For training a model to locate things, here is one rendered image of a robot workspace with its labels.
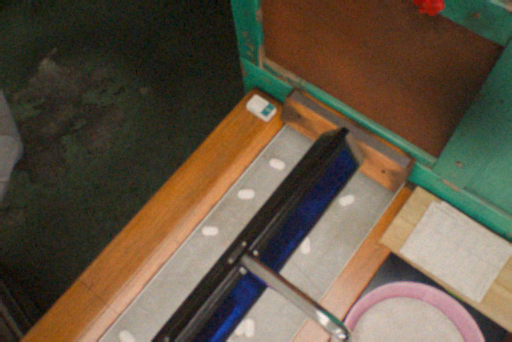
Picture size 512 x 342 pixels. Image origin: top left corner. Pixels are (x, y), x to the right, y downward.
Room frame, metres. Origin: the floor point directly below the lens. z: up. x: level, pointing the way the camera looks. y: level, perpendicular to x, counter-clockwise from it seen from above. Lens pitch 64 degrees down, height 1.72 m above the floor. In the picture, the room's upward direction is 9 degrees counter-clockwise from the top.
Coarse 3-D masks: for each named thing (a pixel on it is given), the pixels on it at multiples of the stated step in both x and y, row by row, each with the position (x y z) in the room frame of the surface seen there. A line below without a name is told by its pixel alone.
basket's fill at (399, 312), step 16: (384, 304) 0.14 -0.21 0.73; (400, 304) 0.14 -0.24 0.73; (416, 304) 0.13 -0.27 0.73; (368, 320) 0.12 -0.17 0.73; (384, 320) 0.11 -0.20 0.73; (400, 320) 0.11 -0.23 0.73; (416, 320) 0.10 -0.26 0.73; (432, 320) 0.10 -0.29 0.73; (448, 320) 0.09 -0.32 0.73; (368, 336) 0.09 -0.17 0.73; (384, 336) 0.08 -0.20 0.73; (400, 336) 0.08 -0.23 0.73; (416, 336) 0.07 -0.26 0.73; (432, 336) 0.07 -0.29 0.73; (448, 336) 0.06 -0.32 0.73
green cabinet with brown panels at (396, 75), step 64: (256, 0) 0.67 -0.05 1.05; (320, 0) 0.58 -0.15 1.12; (384, 0) 0.50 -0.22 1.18; (448, 0) 0.43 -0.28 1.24; (256, 64) 0.68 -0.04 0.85; (320, 64) 0.57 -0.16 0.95; (384, 64) 0.48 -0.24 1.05; (448, 64) 0.41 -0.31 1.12; (384, 128) 0.45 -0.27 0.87; (448, 128) 0.38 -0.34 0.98
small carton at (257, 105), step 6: (258, 96) 0.64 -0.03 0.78; (252, 102) 0.62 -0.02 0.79; (258, 102) 0.62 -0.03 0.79; (264, 102) 0.62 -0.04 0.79; (252, 108) 0.61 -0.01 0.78; (258, 108) 0.60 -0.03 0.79; (264, 108) 0.60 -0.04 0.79; (270, 108) 0.60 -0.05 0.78; (258, 114) 0.59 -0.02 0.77; (264, 114) 0.59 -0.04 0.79; (270, 114) 0.59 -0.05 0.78
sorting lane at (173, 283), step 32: (288, 128) 0.57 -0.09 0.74; (256, 160) 0.49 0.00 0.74; (288, 160) 0.48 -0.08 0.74; (256, 192) 0.42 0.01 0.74; (352, 192) 0.38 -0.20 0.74; (384, 192) 0.37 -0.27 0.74; (224, 224) 0.35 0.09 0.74; (320, 224) 0.32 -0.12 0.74; (352, 224) 0.31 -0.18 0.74; (192, 256) 0.29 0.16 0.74; (320, 256) 0.25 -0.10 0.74; (160, 288) 0.24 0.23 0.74; (192, 288) 0.23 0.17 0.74; (320, 288) 0.19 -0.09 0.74; (128, 320) 0.18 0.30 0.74; (160, 320) 0.17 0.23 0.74; (256, 320) 0.15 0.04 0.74; (288, 320) 0.14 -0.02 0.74
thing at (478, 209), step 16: (240, 64) 0.72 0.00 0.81; (256, 80) 0.68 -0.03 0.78; (272, 80) 0.65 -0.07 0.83; (272, 96) 0.65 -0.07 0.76; (416, 176) 0.37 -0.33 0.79; (432, 176) 0.36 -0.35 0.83; (432, 192) 0.34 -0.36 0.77; (448, 192) 0.32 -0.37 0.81; (464, 192) 0.31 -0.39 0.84; (464, 208) 0.29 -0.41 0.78; (480, 208) 0.28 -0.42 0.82; (496, 208) 0.27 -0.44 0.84; (480, 224) 0.26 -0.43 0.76; (496, 224) 0.25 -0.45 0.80
